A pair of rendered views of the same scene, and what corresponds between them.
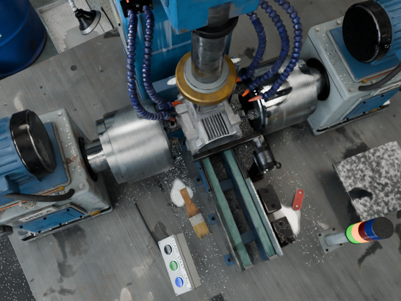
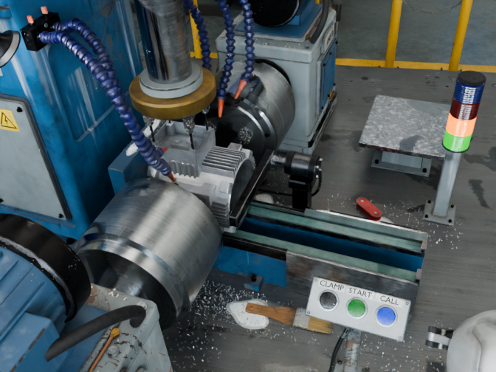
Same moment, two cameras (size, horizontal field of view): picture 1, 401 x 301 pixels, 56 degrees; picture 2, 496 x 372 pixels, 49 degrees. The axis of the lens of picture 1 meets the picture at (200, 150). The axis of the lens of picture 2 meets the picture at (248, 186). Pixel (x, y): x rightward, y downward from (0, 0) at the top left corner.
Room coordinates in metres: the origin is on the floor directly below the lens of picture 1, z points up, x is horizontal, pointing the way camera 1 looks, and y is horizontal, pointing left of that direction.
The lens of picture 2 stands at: (-0.30, 0.54, 1.84)
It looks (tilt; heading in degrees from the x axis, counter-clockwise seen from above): 41 degrees down; 320
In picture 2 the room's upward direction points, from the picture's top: 4 degrees counter-clockwise
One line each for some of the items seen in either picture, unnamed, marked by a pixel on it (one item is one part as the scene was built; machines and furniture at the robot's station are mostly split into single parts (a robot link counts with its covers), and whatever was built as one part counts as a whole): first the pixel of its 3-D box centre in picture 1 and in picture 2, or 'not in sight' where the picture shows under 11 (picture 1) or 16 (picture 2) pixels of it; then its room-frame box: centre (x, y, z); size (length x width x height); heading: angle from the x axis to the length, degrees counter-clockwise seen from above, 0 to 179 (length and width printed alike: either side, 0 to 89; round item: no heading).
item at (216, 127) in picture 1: (207, 120); (203, 183); (0.51, -0.01, 1.02); 0.20 x 0.19 x 0.19; 26
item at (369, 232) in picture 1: (378, 228); (469, 88); (0.16, -0.52, 1.19); 0.06 x 0.06 x 0.04
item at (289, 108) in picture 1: (281, 92); (246, 111); (0.64, -0.27, 1.04); 0.41 x 0.25 x 0.25; 116
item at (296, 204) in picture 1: (298, 199); (368, 209); (0.30, -0.40, 0.81); 0.09 x 0.03 x 0.02; 167
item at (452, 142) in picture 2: (357, 233); (457, 137); (0.16, -0.52, 1.05); 0.06 x 0.06 x 0.04
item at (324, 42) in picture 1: (351, 73); (282, 73); (0.77, -0.55, 0.99); 0.35 x 0.31 x 0.37; 116
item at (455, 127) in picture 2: (364, 232); (460, 122); (0.16, -0.52, 1.10); 0.06 x 0.06 x 0.04
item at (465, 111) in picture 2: (370, 230); (465, 105); (0.16, -0.52, 1.14); 0.06 x 0.06 x 0.04
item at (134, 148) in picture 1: (123, 147); (136, 271); (0.38, 0.26, 1.04); 0.37 x 0.25 x 0.25; 116
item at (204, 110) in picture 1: (203, 99); (183, 148); (0.55, 0.00, 1.11); 0.12 x 0.11 x 0.07; 26
